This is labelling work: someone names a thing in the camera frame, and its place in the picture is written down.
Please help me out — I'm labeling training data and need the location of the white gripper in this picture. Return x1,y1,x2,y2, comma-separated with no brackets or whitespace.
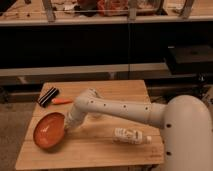
64,112,86,130

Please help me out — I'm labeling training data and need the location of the orange ceramic bowl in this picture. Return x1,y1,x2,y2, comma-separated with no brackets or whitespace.
33,112,65,149

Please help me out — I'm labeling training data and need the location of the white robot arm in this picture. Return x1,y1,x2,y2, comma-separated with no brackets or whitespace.
64,89,213,171

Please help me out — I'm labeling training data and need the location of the orange carrot toy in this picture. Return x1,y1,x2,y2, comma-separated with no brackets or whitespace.
51,98,73,105

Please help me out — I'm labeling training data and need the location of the black striped block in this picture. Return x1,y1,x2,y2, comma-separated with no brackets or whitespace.
37,87,59,108

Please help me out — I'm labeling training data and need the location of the white plastic bottle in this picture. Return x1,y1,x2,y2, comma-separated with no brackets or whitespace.
114,128,152,144

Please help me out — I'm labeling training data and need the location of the grey metal shelf rack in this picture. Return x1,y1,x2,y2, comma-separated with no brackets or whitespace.
0,0,213,76

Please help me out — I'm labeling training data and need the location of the black box on right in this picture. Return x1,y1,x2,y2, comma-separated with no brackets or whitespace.
165,45,213,74

